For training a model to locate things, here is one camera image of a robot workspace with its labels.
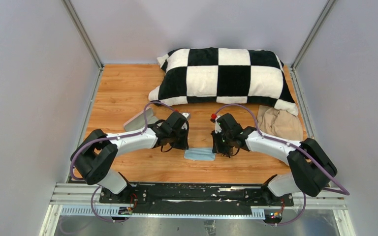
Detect blue lens cloth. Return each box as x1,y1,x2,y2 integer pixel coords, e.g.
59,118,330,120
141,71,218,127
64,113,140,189
184,147,215,161

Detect pink glasses case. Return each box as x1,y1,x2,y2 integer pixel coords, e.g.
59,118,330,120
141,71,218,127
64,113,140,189
123,107,158,132

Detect dark aviator sunglasses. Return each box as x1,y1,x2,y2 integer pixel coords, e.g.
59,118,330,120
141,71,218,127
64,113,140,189
222,147,240,158

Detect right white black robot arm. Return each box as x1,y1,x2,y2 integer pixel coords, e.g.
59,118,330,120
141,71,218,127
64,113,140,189
211,113,338,205

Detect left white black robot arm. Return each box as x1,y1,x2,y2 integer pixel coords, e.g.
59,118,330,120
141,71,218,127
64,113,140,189
70,111,190,187

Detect beige crumpled cloth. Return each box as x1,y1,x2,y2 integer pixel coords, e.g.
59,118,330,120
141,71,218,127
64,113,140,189
257,105,304,141

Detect black white checkered pillow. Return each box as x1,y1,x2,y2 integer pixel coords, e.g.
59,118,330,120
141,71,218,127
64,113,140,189
148,47,299,116

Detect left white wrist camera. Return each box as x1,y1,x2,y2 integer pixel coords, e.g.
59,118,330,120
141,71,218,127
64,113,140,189
177,113,190,131

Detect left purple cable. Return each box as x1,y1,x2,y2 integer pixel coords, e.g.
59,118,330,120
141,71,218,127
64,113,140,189
69,101,178,224

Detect purple cable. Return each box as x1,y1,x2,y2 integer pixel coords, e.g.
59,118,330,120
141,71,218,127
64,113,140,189
69,101,178,224
214,104,350,227

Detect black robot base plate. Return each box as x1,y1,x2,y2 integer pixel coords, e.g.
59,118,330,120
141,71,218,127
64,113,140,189
96,182,294,218

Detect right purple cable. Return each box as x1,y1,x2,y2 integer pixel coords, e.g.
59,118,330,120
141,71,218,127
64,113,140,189
214,104,350,227

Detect slotted aluminium rail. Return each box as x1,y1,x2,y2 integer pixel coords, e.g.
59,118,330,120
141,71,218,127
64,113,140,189
50,182,346,220

